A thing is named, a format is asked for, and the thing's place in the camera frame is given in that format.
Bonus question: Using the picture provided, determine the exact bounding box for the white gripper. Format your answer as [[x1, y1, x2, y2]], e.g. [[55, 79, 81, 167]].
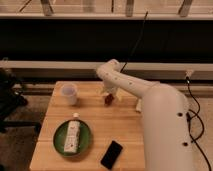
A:
[[101, 81, 122, 101]]

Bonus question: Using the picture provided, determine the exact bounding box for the red pepper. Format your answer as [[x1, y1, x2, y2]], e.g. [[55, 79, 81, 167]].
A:
[[104, 94, 114, 105]]

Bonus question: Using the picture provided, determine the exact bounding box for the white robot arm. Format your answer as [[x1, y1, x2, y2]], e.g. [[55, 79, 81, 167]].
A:
[[96, 59, 195, 171]]

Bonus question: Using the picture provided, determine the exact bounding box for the white rectangular sponge block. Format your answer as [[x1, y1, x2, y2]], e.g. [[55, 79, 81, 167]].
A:
[[135, 99, 142, 112]]

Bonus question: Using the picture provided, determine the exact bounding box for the translucent plastic cup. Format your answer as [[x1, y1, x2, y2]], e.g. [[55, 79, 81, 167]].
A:
[[60, 83, 77, 105]]

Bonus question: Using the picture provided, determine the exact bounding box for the green round plate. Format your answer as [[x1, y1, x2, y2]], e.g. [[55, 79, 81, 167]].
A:
[[53, 120, 92, 157]]

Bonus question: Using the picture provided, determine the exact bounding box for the black smartphone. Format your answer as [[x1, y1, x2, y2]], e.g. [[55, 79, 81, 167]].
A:
[[100, 141, 123, 170]]

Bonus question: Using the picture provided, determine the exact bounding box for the white plastic bottle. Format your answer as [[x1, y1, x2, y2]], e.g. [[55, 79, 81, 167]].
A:
[[64, 113, 80, 153]]

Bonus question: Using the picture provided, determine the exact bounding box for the black office chair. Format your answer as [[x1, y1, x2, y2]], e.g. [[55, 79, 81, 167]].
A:
[[0, 69, 41, 133]]

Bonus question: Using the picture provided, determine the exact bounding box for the black cable on floor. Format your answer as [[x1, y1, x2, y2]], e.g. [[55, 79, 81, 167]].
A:
[[185, 76, 213, 171]]

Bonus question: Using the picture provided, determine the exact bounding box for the black hanging cable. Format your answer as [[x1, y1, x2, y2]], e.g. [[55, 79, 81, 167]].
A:
[[119, 10, 150, 74]]

